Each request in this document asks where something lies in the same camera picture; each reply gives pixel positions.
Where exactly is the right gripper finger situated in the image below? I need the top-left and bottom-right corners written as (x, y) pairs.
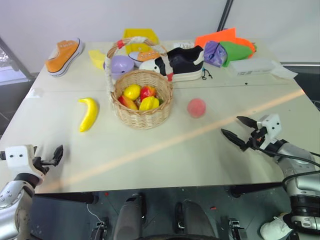
top-left (220, 128), bottom-right (251, 152)
top-left (236, 115), bottom-right (260, 130)

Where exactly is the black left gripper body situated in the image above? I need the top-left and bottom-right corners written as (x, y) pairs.
top-left (31, 156), bottom-right (55, 175)

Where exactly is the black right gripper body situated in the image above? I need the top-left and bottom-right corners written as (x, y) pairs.
top-left (246, 126), bottom-right (267, 151)

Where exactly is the black table crossbar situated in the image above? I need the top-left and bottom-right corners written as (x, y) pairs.
top-left (33, 191), bottom-right (100, 205)
top-left (228, 182), bottom-right (285, 199)

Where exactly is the pink toy peach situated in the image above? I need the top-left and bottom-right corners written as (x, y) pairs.
top-left (187, 98), bottom-right (208, 119)

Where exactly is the yellow toy banana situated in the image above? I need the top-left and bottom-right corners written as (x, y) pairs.
top-left (77, 97), bottom-right (100, 133)

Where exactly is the white box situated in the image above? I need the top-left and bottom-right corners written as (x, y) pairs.
top-left (228, 57), bottom-right (282, 77)

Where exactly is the clear plastic bag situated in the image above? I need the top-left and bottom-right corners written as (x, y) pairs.
top-left (269, 59), bottom-right (299, 81)

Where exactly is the purple crumpled bag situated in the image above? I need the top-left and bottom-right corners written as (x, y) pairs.
top-left (203, 40), bottom-right (229, 69)

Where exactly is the orange cloth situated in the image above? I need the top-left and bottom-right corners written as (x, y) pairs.
top-left (234, 37), bottom-right (259, 60)

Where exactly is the red yellow toy mango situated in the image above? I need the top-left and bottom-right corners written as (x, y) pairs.
top-left (117, 94), bottom-right (139, 112)

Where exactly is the black and white sneaker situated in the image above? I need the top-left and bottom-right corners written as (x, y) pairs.
top-left (138, 45), bottom-right (206, 83)

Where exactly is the white sneaker on floor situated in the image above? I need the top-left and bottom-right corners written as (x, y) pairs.
top-left (259, 212), bottom-right (295, 240)

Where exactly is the orange paper sheet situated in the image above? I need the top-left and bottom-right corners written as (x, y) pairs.
top-left (194, 27), bottom-right (237, 48)

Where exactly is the dark grey rounded shape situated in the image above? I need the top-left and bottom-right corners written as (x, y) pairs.
top-left (110, 192), bottom-right (148, 240)
top-left (174, 199), bottom-right (220, 240)

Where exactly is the yellow toy starfruit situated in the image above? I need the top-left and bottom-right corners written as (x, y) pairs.
top-left (138, 96), bottom-right (161, 112)

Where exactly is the yellow toy lemon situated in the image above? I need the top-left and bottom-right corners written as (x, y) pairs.
top-left (123, 84), bottom-right (142, 101)

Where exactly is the orange canvas sneaker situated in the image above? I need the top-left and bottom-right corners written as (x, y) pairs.
top-left (44, 37), bottom-right (85, 78)

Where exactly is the white paper label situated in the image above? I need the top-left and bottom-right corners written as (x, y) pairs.
top-left (172, 41), bottom-right (196, 51)

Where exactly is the red toy apple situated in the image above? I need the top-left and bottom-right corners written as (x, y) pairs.
top-left (139, 85), bottom-right (158, 102)

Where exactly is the small yellow plastic bin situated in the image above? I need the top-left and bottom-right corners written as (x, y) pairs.
top-left (88, 49), bottom-right (107, 71)

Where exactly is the purple plastic bowl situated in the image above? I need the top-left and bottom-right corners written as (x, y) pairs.
top-left (102, 55), bottom-right (135, 81)

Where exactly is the black slanted pole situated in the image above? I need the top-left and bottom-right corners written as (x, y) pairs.
top-left (216, 0), bottom-right (235, 32)

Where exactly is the lilac and orange small sneaker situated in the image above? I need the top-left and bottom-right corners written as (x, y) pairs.
top-left (127, 50), bottom-right (161, 69)

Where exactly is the yellow plastic box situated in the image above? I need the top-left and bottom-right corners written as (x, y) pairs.
top-left (122, 27), bottom-right (160, 55)

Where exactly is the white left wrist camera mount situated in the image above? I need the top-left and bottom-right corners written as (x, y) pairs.
top-left (4, 144), bottom-right (46, 181)

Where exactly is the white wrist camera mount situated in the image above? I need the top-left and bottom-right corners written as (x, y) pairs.
top-left (4, 144), bottom-right (46, 181)
top-left (256, 113), bottom-right (283, 149)

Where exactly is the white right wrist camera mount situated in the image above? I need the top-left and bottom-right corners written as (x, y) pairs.
top-left (256, 113), bottom-right (283, 149)

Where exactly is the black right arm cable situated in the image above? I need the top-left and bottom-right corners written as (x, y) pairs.
top-left (258, 143), bottom-right (320, 187)

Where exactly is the black drawstring cord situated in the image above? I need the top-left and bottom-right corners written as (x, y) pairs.
top-left (200, 66), bottom-right (214, 81)

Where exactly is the thin white floor cable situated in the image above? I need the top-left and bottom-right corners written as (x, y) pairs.
top-left (85, 202), bottom-right (106, 224)

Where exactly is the black metal floor bracket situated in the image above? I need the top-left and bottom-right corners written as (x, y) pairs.
top-left (228, 217), bottom-right (245, 240)
top-left (90, 216), bottom-right (110, 240)

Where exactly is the wicker basket with handle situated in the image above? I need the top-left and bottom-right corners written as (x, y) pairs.
top-left (104, 36), bottom-right (175, 130)

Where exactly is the grey metal frame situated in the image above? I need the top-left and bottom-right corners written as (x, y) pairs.
top-left (0, 36), bottom-right (34, 82)

